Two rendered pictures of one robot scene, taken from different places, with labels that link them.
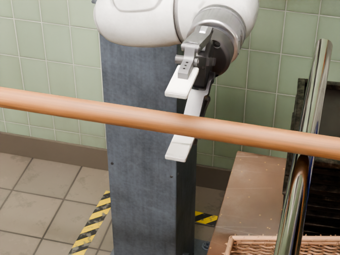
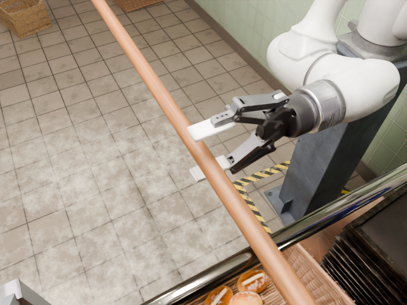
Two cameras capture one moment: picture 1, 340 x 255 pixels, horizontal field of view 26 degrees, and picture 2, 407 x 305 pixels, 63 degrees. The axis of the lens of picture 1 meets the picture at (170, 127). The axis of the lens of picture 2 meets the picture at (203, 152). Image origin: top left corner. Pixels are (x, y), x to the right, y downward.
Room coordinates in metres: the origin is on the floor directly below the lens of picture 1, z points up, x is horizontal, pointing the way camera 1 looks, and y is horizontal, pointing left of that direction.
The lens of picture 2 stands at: (0.58, -0.27, 1.63)
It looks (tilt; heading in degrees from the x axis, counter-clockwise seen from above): 51 degrees down; 47
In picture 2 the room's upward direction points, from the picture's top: straight up
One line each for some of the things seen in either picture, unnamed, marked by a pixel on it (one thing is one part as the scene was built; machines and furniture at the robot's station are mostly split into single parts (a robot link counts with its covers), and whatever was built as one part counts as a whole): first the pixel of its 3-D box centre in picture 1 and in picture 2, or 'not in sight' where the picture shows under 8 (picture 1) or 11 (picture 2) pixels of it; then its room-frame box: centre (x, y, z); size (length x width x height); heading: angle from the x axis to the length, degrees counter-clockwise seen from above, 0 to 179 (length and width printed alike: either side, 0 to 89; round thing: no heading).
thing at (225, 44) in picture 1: (205, 61); (281, 120); (0.97, -0.05, 1.20); 0.09 x 0.07 x 0.08; 165
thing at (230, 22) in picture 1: (215, 38); (314, 108); (1.04, -0.07, 1.20); 0.09 x 0.06 x 0.09; 75
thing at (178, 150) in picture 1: (181, 144); (210, 168); (0.83, -0.02, 1.14); 0.07 x 0.03 x 0.01; 165
